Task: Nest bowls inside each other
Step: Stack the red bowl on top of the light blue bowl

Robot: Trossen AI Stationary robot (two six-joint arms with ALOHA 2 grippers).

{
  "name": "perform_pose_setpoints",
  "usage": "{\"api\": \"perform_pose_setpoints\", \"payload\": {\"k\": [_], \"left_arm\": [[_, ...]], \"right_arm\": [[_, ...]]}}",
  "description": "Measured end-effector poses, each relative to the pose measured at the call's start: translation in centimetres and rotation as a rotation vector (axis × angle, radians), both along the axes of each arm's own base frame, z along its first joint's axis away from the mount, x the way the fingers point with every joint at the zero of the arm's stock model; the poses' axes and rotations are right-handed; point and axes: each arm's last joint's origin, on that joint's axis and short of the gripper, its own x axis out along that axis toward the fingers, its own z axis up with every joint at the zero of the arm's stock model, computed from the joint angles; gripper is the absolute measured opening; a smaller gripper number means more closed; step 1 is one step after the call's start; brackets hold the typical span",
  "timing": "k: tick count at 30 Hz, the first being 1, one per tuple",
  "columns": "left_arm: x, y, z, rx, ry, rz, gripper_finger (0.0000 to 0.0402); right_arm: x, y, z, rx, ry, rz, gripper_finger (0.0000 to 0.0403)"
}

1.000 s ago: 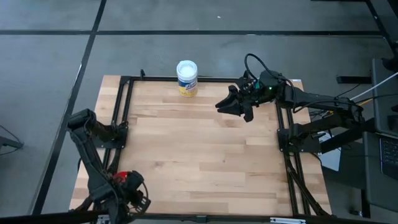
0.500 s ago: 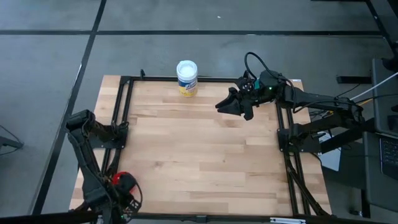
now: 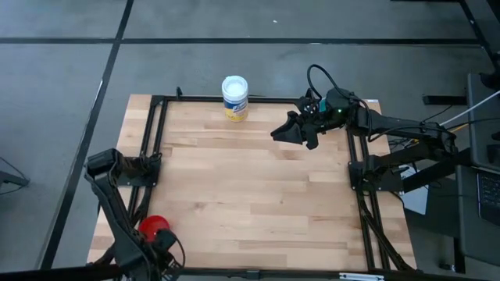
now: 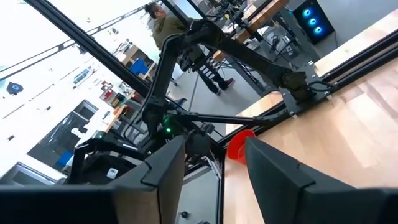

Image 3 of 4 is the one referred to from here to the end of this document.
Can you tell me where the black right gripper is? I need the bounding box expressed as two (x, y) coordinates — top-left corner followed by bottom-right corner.
(270, 88), (359, 151)

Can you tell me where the Lysol wipes canister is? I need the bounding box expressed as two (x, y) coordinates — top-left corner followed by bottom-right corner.
(220, 74), (250, 123)

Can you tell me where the black floor stand foot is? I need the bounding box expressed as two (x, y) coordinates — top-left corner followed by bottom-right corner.
(421, 94), (469, 106)

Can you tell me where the black stand leg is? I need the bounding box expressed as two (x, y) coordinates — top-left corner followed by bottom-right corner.
(0, 155), (31, 196)

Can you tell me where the black laptop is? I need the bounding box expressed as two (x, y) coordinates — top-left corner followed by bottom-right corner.
(475, 170), (500, 227)

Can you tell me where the dark desk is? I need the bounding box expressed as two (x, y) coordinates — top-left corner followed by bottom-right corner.
(455, 72), (500, 270)

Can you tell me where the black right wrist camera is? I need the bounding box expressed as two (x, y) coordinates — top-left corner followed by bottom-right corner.
(295, 88), (324, 118)

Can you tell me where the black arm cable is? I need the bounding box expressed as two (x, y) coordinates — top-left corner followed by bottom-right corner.
(305, 63), (374, 144)

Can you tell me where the black aluminium table frame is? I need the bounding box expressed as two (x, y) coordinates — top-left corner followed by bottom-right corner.
(128, 94), (417, 280)

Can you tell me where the silver bracket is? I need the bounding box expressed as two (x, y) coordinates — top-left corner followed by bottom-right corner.
(338, 272), (386, 281)

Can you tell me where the white cable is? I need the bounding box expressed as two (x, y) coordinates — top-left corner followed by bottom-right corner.
(439, 89), (500, 128)

